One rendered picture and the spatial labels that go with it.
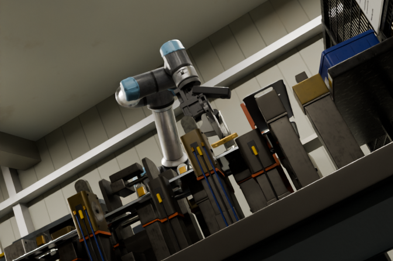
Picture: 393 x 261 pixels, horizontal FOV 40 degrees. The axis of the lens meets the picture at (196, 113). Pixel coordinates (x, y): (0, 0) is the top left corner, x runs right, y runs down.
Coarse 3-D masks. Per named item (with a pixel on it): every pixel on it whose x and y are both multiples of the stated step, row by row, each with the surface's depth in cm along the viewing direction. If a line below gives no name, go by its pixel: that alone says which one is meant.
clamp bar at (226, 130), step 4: (216, 112) 179; (220, 112) 181; (216, 116) 179; (220, 116) 181; (220, 120) 181; (224, 120) 180; (220, 124) 180; (224, 124) 179; (224, 128) 179; (228, 128) 178; (224, 132) 179; (228, 132) 177; (232, 140) 176; (224, 144) 176; (228, 144) 177; (232, 144) 176; (228, 148) 176
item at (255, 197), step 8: (240, 160) 157; (232, 168) 157; (240, 168) 156; (240, 176) 156; (248, 176) 155; (240, 184) 155; (248, 184) 155; (256, 184) 154; (248, 192) 154; (256, 192) 154; (248, 200) 154; (256, 200) 153; (264, 200) 152; (256, 208) 152
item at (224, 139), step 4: (224, 136) 162; (228, 136) 160; (232, 136) 161; (236, 136) 163; (220, 140) 160; (224, 140) 162; (228, 140) 163; (212, 144) 161; (216, 144) 162; (220, 144) 163
